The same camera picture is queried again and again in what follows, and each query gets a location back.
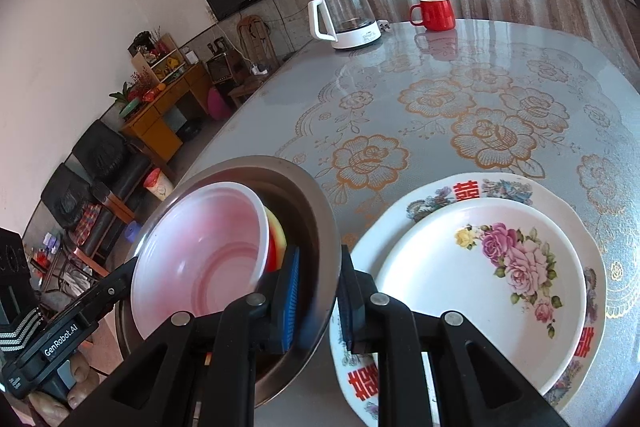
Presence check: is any pink plastic object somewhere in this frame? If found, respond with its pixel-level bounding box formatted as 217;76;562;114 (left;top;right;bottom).
207;87;232;120

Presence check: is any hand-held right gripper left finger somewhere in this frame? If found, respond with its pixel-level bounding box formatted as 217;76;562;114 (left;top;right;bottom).
92;246;302;427

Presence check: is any person's left hand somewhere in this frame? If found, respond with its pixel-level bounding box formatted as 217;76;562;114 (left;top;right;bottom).
27;351;101;425

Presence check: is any wooden shelf with ornaments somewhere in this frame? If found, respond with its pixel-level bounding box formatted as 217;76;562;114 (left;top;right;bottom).
130;29;188;82

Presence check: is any red plaid cushion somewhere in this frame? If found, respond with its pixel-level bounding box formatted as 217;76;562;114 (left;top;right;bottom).
72;202;103;248

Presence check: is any white electric glass kettle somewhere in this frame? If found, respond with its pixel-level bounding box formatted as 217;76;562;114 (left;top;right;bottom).
307;0;383;50

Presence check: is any orange wooden cabinet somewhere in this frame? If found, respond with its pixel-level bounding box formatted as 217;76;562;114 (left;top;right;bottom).
120;59;213;160

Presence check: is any black box appliance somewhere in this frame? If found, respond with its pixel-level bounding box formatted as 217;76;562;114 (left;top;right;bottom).
0;227;32;308

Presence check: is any white red waste bin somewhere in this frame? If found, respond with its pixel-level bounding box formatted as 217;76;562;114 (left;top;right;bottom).
144;168;173;200

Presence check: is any red mug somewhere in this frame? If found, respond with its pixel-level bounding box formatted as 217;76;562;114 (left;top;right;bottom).
409;0;456;32

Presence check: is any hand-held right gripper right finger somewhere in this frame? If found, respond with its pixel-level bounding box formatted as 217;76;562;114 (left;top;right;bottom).
339;245;566;427

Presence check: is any wooden folding chair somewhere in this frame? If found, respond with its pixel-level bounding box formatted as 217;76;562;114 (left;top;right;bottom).
236;14;278;72

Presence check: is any small rose-print plate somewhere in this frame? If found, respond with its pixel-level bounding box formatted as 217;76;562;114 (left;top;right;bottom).
374;198;587;395

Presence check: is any cluttered low coffee table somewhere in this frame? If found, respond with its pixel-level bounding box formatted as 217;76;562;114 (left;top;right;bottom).
22;229;108;295

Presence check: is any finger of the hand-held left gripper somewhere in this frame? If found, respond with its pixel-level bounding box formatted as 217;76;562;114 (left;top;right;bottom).
94;257;139;326

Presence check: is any stainless steel bowl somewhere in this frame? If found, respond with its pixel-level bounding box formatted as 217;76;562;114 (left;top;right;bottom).
115;155;343;408

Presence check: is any red plastic bowl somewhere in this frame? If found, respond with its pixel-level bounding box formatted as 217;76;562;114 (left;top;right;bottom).
131;181;273;339

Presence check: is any small black appliance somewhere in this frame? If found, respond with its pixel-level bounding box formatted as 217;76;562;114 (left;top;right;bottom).
206;52;236;84

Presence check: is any plate with red blue print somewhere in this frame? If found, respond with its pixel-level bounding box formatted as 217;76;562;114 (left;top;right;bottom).
329;173;608;427

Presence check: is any black white-striped cloth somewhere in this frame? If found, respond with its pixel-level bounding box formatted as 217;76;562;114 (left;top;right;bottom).
0;304;47;354

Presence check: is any black leather armchair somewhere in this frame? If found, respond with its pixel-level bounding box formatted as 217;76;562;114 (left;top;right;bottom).
72;121;153;202
40;163;121;258

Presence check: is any yellow plastic bowl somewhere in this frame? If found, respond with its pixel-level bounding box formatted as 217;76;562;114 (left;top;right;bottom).
263;207;288;275

